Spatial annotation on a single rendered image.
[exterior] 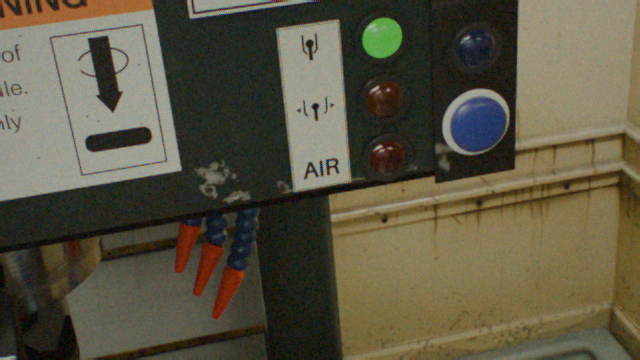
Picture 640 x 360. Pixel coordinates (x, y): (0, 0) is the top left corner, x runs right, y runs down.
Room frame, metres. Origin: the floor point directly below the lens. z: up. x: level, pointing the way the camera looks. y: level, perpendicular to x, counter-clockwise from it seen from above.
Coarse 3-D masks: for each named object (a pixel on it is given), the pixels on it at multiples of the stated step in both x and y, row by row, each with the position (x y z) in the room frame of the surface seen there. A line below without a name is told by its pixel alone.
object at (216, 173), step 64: (320, 0) 0.41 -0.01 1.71; (384, 0) 0.42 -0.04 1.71; (192, 64) 0.40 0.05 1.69; (256, 64) 0.41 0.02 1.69; (384, 64) 0.42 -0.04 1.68; (192, 128) 0.40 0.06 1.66; (256, 128) 0.40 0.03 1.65; (384, 128) 0.42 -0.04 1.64; (64, 192) 0.39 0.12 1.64; (128, 192) 0.39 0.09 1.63; (192, 192) 0.40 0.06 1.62; (256, 192) 0.40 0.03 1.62; (320, 192) 0.42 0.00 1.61
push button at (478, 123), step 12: (480, 96) 0.42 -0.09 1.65; (468, 108) 0.41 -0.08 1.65; (480, 108) 0.42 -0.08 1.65; (492, 108) 0.42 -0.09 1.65; (456, 120) 0.41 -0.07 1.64; (468, 120) 0.41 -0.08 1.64; (480, 120) 0.41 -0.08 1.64; (492, 120) 0.42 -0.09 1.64; (504, 120) 0.42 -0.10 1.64; (456, 132) 0.41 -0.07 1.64; (468, 132) 0.41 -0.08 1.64; (480, 132) 0.41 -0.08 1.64; (492, 132) 0.42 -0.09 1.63; (456, 144) 0.42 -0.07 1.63; (468, 144) 0.41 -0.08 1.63; (480, 144) 0.41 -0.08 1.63; (492, 144) 0.42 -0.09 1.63
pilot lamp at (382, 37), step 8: (376, 24) 0.41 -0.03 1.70; (384, 24) 0.41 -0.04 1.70; (392, 24) 0.41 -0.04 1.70; (368, 32) 0.41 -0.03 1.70; (376, 32) 0.41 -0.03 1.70; (384, 32) 0.41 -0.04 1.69; (392, 32) 0.41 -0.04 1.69; (400, 32) 0.41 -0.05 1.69; (368, 40) 0.41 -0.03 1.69; (376, 40) 0.41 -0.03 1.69; (384, 40) 0.41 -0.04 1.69; (392, 40) 0.41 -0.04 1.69; (400, 40) 0.41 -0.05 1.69; (368, 48) 0.41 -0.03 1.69; (376, 48) 0.41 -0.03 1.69; (384, 48) 0.41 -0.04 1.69; (392, 48) 0.41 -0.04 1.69; (376, 56) 0.41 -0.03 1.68; (384, 56) 0.41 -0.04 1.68
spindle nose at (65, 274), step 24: (96, 240) 0.56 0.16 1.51; (0, 264) 0.50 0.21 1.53; (24, 264) 0.51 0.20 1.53; (48, 264) 0.52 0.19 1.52; (72, 264) 0.53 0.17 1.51; (96, 264) 0.56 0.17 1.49; (24, 288) 0.51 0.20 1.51; (48, 288) 0.52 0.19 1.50; (72, 288) 0.53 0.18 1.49; (24, 312) 0.51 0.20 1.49
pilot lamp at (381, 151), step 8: (384, 144) 0.41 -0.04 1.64; (392, 144) 0.41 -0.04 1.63; (400, 144) 0.41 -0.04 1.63; (376, 152) 0.41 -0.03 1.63; (384, 152) 0.41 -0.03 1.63; (392, 152) 0.41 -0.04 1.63; (400, 152) 0.41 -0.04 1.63; (376, 160) 0.41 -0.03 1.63; (384, 160) 0.41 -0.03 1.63; (392, 160) 0.41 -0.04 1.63; (400, 160) 0.41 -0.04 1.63; (376, 168) 0.41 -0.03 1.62; (384, 168) 0.41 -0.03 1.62; (392, 168) 0.41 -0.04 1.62; (400, 168) 0.41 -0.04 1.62
